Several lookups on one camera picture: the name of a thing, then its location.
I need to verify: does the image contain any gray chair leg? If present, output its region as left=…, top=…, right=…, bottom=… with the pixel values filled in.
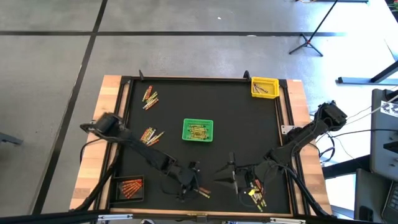
left=0, top=132, right=24, bottom=146

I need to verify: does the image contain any green plastic basket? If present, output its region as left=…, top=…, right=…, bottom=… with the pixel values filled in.
left=182, top=118, right=215, bottom=143

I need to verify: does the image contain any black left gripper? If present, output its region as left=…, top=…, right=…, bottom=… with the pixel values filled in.
left=177, top=161, right=205, bottom=202

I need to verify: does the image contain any black tripod stand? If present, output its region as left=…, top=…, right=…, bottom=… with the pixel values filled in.
left=289, top=0, right=340, bottom=57

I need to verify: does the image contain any yellow plastic basket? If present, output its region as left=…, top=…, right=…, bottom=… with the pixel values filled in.
left=251, top=76, right=280, bottom=100

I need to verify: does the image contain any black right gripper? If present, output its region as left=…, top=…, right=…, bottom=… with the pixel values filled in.
left=214, top=151, right=270, bottom=195

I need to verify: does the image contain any silver aluminium extrusion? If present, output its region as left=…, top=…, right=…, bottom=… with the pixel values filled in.
left=270, top=217, right=307, bottom=224
left=98, top=213, right=133, bottom=222

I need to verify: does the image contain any black square tray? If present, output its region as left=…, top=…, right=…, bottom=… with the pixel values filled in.
left=108, top=175, right=146, bottom=205

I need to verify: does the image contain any white cable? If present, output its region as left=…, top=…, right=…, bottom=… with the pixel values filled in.
left=341, top=94, right=398, bottom=125

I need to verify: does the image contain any gray computer case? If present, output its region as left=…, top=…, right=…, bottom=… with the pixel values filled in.
left=353, top=168, right=398, bottom=224

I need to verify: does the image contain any black table frame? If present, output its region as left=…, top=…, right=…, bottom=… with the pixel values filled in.
left=93, top=75, right=312, bottom=219

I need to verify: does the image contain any black cable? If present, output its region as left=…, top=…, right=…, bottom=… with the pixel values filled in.
left=328, top=128, right=398, bottom=139

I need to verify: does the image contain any gray equipment cabinet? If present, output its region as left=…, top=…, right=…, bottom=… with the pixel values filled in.
left=369, top=88, right=398, bottom=182

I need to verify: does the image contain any black support strut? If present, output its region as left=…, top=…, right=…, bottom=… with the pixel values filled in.
left=285, top=167, right=332, bottom=218
left=74, top=146, right=121, bottom=212

